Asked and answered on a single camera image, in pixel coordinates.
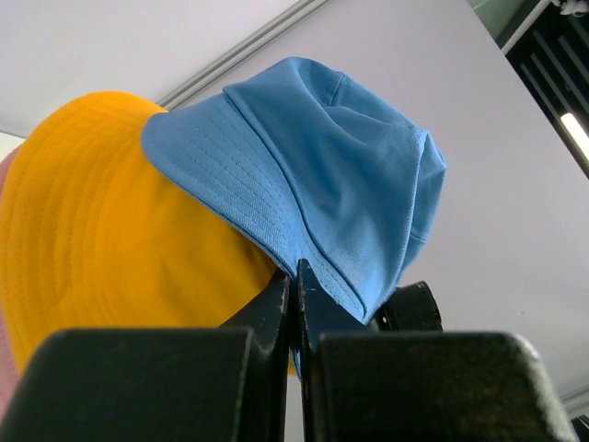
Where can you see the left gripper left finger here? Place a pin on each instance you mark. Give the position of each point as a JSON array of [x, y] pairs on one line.
[[184, 384]]

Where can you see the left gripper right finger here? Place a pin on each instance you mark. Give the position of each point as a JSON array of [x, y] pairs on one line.
[[364, 385]]

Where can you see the yellow bucket hat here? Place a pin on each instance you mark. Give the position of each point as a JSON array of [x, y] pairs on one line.
[[92, 235]]

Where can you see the light blue bucket hat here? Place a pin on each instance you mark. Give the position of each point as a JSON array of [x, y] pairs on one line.
[[309, 165]]

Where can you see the pink bucket hat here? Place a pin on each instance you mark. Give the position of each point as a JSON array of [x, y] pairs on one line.
[[9, 376]]

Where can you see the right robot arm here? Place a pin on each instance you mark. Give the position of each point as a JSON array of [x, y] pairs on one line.
[[411, 308]]

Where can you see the right aluminium frame post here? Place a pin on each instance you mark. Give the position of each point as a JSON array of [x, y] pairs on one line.
[[238, 54]]

